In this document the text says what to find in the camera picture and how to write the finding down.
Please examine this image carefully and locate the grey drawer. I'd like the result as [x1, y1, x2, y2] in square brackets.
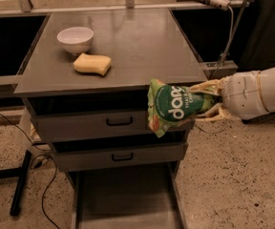
[71, 163, 188, 229]
[53, 142, 187, 172]
[31, 103, 201, 143]

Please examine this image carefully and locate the white ceramic bowl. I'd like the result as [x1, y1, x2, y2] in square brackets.
[57, 27, 95, 54]

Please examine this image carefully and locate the grey drawer cabinet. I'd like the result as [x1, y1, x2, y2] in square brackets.
[13, 8, 209, 229]

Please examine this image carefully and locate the grey bottom drawer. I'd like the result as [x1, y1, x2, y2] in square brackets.
[71, 163, 188, 229]

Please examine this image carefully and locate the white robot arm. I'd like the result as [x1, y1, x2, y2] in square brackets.
[189, 67, 275, 121]

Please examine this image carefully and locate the green rice chip bag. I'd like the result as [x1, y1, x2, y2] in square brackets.
[147, 79, 222, 137]

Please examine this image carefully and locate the dark side cabinet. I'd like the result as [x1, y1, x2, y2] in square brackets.
[234, 0, 275, 72]

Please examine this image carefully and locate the grey middle drawer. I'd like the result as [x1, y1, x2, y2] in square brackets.
[53, 142, 187, 172]

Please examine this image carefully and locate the black table leg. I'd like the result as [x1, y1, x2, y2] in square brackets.
[10, 151, 32, 217]

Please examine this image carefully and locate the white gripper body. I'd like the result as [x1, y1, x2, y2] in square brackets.
[222, 71, 268, 120]

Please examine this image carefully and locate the grey top drawer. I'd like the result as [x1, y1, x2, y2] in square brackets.
[31, 103, 201, 143]

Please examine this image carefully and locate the black floor cable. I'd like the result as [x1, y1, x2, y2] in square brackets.
[0, 107, 62, 229]

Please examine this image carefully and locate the yellow sponge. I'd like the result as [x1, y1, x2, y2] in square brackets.
[74, 53, 112, 76]

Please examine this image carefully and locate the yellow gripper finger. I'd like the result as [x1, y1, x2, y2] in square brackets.
[196, 103, 232, 122]
[189, 78, 225, 96]

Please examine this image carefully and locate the white hanging cable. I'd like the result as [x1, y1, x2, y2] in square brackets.
[196, 5, 236, 135]

